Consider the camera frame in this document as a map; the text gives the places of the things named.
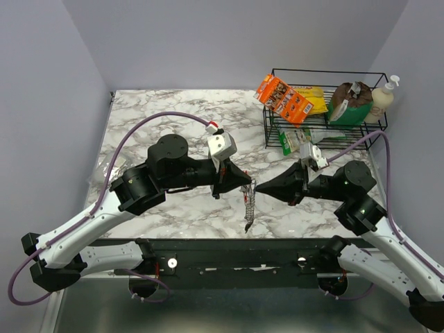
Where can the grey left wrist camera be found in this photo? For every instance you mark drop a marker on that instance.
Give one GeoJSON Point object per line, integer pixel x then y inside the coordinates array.
{"type": "Point", "coordinates": [221, 146]}

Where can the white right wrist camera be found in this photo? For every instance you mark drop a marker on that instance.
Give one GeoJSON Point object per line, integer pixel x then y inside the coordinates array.
{"type": "Point", "coordinates": [312, 158]}

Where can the green brown coffee bag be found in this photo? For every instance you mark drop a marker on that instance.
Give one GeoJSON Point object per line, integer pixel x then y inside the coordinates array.
{"type": "Point", "coordinates": [350, 104]}

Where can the green white snack packet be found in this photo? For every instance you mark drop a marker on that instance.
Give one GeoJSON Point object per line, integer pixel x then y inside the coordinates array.
{"type": "Point", "coordinates": [291, 140]}

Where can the orange snack box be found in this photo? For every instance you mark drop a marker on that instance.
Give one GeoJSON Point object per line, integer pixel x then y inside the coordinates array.
{"type": "Point", "coordinates": [283, 100]}

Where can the black metal base rail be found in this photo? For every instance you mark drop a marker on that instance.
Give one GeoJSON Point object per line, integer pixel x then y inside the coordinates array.
{"type": "Point", "coordinates": [243, 263]}

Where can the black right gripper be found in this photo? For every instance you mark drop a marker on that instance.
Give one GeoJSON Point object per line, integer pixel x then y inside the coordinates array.
{"type": "Point", "coordinates": [290, 185]}

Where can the yellow chips bag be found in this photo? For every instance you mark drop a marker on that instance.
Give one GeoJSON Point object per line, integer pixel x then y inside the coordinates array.
{"type": "Point", "coordinates": [315, 95]}

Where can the clear bag of foil items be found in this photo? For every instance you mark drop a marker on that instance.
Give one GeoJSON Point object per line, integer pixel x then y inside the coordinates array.
{"type": "Point", "coordinates": [98, 176]}

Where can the white pump lotion bottle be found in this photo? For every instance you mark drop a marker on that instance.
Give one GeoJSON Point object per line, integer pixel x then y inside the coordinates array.
{"type": "Point", "coordinates": [382, 99]}

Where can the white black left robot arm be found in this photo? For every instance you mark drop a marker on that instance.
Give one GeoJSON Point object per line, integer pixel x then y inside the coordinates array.
{"type": "Point", "coordinates": [62, 256]}

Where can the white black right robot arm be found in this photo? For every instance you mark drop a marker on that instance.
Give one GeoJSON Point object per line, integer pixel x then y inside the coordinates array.
{"type": "Point", "coordinates": [412, 276]}

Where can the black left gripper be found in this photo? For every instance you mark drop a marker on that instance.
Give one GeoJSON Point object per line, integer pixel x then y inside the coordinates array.
{"type": "Point", "coordinates": [229, 177]}

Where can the black wire basket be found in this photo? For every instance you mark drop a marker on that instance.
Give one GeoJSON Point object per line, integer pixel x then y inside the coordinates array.
{"type": "Point", "coordinates": [328, 81]}

